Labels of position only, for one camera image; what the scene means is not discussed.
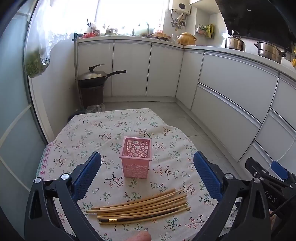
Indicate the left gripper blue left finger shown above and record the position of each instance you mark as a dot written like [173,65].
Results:
[83,175]

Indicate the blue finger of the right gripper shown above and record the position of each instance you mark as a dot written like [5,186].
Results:
[279,170]

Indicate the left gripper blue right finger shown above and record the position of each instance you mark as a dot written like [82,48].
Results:
[208,176]

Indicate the light bamboo chopstick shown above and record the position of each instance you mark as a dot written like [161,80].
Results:
[138,200]

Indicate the white kitchen cabinets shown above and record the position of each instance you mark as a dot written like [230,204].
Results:
[244,102]

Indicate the person's hand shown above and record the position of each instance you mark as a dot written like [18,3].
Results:
[140,236]

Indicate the pink perforated utensil basket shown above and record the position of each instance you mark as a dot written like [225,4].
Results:
[136,154]

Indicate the floral tablecloth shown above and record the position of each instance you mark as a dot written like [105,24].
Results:
[171,167]

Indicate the clear plastic bag on floor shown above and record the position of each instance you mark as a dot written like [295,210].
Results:
[95,108]

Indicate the dark brown woven bin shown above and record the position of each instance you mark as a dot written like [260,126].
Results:
[91,95]

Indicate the black wok with lid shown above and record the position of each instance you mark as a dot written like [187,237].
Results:
[94,78]

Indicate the steel stock pot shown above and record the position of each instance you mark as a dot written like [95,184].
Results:
[270,51]

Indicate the steel kettle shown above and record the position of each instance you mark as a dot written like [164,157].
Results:
[235,42]

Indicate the plastic bag with greens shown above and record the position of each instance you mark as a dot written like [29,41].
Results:
[50,55]

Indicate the yellow ceramic pot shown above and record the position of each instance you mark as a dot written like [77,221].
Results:
[186,39]

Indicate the red basket on counter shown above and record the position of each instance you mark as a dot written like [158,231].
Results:
[89,35]

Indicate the white water heater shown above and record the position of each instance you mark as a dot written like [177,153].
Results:
[180,6]

